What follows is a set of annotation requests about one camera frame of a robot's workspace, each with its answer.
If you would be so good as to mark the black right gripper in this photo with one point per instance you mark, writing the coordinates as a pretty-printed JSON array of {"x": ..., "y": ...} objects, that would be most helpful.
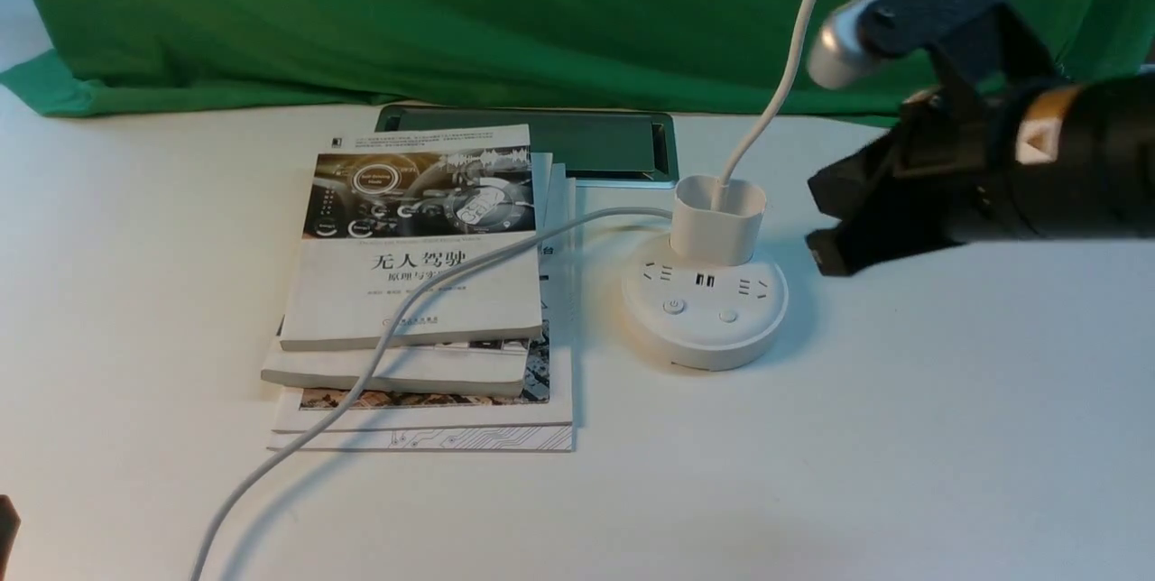
[{"x": 949, "y": 184}]

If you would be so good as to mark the white desk lamp with sockets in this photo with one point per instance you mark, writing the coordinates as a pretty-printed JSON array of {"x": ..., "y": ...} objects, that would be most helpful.
[{"x": 702, "y": 296}]

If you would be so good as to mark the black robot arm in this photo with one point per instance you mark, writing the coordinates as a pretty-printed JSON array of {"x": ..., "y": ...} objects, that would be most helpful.
[{"x": 1049, "y": 162}]

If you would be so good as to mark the bottom book with circuit pattern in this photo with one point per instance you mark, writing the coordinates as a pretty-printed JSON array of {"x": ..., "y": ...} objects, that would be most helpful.
[{"x": 538, "y": 418}]

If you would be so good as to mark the top book with car cover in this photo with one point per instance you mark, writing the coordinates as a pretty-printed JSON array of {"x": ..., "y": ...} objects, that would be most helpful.
[{"x": 389, "y": 212}]

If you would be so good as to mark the green backdrop cloth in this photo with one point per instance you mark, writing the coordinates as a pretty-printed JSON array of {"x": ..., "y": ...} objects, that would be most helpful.
[{"x": 153, "y": 56}]

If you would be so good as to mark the metal desk cable hatch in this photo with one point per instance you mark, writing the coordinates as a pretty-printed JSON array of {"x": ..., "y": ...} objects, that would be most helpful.
[{"x": 622, "y": 149}]

